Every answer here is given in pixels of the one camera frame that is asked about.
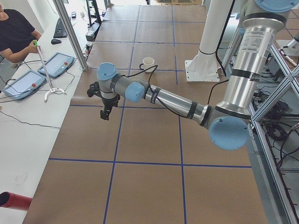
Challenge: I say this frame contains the black computer mouse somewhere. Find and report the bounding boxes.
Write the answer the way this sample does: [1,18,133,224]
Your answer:
[51,39,62,45]

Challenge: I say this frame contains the aluminium frame post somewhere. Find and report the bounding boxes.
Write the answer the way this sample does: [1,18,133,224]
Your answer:
[53,0,88,71]

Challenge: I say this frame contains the white stand with green clip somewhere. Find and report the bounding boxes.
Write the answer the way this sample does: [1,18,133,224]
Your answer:
[33,40,66,103]

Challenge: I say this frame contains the aluminium frame rack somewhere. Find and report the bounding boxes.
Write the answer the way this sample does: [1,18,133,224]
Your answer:
[217,13,299,224]

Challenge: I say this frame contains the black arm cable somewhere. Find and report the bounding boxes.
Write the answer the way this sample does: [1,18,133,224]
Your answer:
[127,0,236,118]

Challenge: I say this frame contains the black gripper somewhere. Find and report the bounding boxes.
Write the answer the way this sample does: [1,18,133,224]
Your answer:
[100,94,120,120]

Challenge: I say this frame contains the person in black shirt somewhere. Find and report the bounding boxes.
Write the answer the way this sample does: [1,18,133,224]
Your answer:
[0,7,42,63]

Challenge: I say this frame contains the tangled black cables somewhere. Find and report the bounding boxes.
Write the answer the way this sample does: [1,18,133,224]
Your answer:
[252,67,299,210]

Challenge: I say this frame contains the black keyboard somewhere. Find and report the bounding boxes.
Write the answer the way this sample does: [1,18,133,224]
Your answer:
[53,18,67,39]

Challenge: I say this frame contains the far teach pendant tablet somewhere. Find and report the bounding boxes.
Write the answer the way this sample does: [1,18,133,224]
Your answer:
[45,52,75,78]

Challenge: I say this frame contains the white smiley mug black handle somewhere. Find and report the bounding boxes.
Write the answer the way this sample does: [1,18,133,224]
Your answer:
[139,57,155,73]

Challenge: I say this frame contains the red cylinder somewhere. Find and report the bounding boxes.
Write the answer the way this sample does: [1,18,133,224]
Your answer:
[0,192,32,211]

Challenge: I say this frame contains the teach pendant tablet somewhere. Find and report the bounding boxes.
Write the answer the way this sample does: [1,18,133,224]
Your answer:
[3,70,46,100]
[45,52,75,78]

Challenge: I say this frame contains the white camera stand pedestal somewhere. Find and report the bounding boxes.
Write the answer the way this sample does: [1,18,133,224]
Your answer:
[185,0,235,82]

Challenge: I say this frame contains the near teach pendant tablet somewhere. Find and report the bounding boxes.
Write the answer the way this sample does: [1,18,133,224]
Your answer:
[3,70,46,100]

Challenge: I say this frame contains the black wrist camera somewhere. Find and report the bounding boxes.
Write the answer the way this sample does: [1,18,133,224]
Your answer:
[87,81,101,98]

